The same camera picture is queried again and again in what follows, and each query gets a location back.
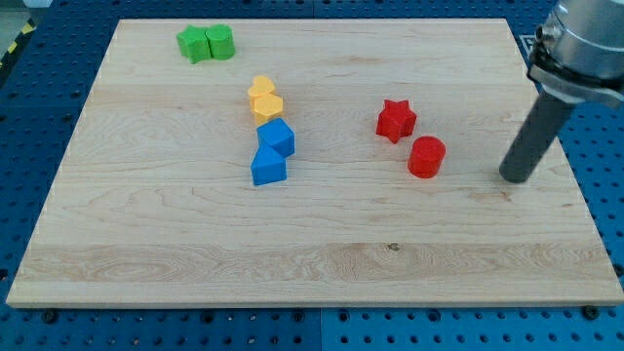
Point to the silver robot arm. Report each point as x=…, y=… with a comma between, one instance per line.
x=578, y=52

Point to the blue triangle block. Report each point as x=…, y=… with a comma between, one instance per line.
x=268, y=166

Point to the light wooden board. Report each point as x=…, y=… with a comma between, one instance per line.
x=154, y=206

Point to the blue cube block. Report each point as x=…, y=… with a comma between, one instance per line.
x=278, y=135

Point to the yellow hexagon block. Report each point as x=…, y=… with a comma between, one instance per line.
x=267, y=108

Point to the red star block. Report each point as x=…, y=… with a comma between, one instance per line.
x=396, y=120

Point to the yellow heart block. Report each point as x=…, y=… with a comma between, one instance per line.
x=261, y=86

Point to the red cylinder block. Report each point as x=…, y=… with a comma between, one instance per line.
x=426, y=156

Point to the green cylinder block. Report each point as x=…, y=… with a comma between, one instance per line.
x=221, y=42

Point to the green star block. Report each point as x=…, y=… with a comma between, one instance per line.
x=193, y=43

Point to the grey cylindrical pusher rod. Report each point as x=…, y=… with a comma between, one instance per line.
x=542, y=124

